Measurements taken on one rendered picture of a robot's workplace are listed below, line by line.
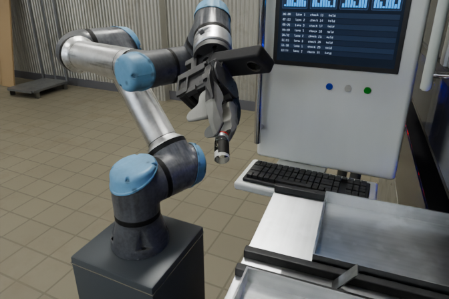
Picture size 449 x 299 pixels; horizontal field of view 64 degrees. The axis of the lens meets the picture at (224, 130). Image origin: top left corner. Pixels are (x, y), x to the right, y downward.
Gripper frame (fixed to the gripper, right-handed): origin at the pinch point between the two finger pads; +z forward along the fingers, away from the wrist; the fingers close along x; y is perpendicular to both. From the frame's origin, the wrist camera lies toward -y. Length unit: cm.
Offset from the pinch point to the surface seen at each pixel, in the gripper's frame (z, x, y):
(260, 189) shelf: -27, -58, 23
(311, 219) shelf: -5.9, -46.6, 4.3
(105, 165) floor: -144, -123, 197
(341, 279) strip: 12.8, -36.2, -2.5
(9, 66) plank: -399, -83, 430
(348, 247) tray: 3.4, -45.6, -3.2
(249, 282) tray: 11.9, -29.2, 13.4
